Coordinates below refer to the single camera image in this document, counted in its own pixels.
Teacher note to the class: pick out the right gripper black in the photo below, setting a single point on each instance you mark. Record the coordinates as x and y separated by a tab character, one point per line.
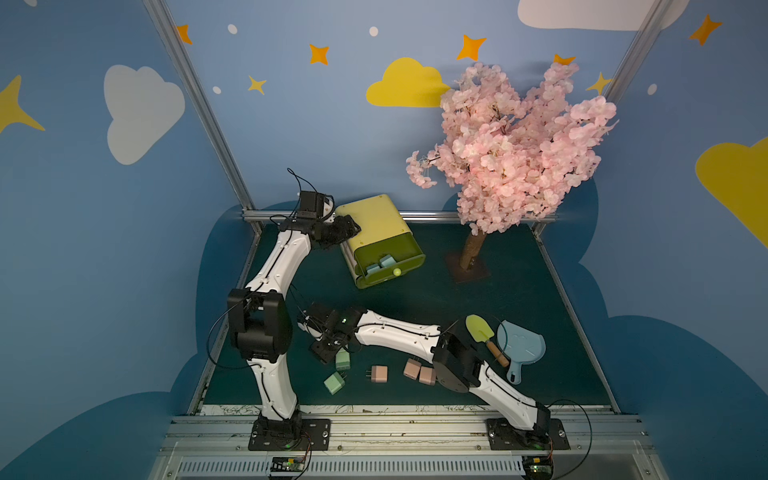
330	346

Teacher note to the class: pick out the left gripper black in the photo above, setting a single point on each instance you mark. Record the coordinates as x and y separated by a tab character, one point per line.
345	227

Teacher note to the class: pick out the yellow-green drawer cabinet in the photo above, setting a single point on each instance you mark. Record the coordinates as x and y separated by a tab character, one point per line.
378	218

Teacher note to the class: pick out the green drawer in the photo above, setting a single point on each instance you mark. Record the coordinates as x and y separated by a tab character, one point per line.
403	248

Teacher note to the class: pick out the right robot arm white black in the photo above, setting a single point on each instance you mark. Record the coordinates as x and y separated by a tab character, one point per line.
456	363

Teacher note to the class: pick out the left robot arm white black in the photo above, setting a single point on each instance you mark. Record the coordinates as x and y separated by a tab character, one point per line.
260	326

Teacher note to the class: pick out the green plug middle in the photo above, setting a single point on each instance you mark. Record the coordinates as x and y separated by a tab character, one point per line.
342	360

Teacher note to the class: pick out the green plug lower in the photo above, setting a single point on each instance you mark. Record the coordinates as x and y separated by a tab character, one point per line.
335	382

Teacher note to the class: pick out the pink plug left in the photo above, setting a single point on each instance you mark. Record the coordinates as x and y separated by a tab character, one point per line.
378	374

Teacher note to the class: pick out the left circuit board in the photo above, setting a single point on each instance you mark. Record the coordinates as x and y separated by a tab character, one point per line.
286	466

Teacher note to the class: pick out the circuit board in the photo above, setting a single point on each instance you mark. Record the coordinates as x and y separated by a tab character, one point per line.
286	466
537	468

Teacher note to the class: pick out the green toy shovel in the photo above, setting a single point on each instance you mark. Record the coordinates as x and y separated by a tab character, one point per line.
481	332

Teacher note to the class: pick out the pink blossom artificial tree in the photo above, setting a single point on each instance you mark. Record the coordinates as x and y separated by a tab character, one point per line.
514	157

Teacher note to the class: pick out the blue toy dustpan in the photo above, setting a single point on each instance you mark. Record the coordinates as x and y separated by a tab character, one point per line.
521	346

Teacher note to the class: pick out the right circuit board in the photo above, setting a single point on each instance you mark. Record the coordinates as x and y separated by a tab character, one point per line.
537	468

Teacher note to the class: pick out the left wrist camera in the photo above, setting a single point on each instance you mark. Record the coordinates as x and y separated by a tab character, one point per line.
315	206

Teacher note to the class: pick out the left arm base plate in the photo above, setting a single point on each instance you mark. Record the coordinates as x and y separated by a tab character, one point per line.
290	435

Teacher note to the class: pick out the aluminium front rail base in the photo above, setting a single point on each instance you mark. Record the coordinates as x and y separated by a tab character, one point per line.
408	442

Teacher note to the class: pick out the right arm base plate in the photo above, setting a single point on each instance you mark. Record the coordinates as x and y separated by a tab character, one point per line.
502	436

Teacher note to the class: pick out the left aluminium frame post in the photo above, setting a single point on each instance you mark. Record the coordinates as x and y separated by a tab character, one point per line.
163	21

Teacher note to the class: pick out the aluminium frame post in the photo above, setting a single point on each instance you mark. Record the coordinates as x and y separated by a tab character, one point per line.
163	21
638	50

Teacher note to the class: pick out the right aluminium frame post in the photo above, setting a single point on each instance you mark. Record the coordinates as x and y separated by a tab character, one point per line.
638	50

